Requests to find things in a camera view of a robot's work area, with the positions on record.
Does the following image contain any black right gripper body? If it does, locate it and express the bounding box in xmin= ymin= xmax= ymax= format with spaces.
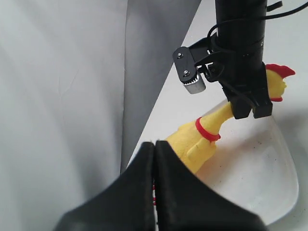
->
xmin=189 ymin=37 xmax=270 ymax=106

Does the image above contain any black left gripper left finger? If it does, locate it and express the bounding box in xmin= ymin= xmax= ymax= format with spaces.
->
xmin=54 ymin=142 xmax=155 ymax=231

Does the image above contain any yellow rubber chicken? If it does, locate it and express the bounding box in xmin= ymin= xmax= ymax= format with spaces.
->
xmin=165 ymin=64 xmax=295 ymax=174

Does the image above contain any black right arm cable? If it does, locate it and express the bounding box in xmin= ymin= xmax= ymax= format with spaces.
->
xmin=206 ymin=0 xmax=308 ymax=109

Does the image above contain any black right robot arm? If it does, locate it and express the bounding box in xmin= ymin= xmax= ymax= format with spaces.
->
xmin=189 ymin=0 xmax=273 ymax=119

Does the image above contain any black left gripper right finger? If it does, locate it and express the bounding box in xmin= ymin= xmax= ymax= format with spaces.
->
xmin=154 ymin=141 xmax=266 ymax=231

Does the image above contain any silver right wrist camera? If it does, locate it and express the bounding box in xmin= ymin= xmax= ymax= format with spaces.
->
xmin=172 ymin=47 xmax=207 ymax=95

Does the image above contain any white square ceramic plate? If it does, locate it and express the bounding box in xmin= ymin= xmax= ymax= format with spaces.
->
xmin=197 ymin=115 xmax=299 ymax=225

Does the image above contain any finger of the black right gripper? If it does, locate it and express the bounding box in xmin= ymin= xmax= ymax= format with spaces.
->
xmin=231 ymin=97 xmax=252 ymax=119
xmin=252 ymin=100 xmax=273 ymax=118

